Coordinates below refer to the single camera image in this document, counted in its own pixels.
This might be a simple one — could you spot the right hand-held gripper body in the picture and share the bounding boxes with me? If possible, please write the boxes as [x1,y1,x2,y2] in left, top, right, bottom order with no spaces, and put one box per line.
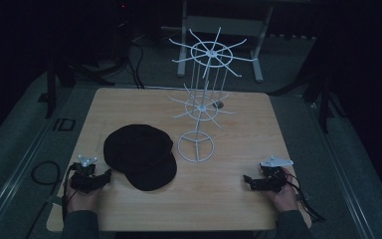
[258,154,294,193]

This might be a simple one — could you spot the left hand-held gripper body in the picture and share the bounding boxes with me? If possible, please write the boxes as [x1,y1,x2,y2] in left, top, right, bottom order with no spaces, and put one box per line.
[69,154,104,195]

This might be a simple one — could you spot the person's left hand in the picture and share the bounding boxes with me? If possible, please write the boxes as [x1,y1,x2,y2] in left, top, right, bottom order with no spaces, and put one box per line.
[64,178,106,214]

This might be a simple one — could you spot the person's right hand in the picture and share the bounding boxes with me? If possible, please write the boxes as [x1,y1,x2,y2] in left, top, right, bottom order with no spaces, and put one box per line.
[264,166,300,213]

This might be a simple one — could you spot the black cap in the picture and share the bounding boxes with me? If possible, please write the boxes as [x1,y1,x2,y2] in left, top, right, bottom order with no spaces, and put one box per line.
[102,123,178,192]

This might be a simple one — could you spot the black metal stand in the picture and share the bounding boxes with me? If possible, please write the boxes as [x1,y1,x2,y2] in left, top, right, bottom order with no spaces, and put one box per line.
[44,56,116,120]
[268,66,347,134]

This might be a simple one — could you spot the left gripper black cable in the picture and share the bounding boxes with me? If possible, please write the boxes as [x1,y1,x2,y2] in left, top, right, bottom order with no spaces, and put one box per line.
[61,163,78,221]

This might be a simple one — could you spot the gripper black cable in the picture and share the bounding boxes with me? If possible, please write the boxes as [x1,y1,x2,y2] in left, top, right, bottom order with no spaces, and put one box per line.
[61,163,78,221]
[286,172,326,224]

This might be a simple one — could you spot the black looped floor cable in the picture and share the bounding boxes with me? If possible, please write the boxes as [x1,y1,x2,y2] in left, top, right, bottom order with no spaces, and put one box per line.
[31,160,62,186]

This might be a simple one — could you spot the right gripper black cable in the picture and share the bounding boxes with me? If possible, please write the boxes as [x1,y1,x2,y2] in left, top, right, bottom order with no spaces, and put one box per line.
[286,172,326,224]

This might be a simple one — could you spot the black rectangular floor bracket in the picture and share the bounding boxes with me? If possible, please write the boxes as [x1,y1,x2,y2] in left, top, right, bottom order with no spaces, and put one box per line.
[52,118,77,132]

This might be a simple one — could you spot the white wire hat rack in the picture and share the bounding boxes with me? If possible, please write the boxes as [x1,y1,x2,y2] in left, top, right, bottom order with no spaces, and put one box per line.
[167,27,259,164]

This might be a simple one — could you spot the black floor cables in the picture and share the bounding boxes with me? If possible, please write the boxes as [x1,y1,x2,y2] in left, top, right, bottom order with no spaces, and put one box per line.
[124,41,146,91]

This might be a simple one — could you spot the white metal table frame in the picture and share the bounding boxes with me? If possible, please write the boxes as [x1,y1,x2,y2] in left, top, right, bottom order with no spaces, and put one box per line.
[176,0,275,84]

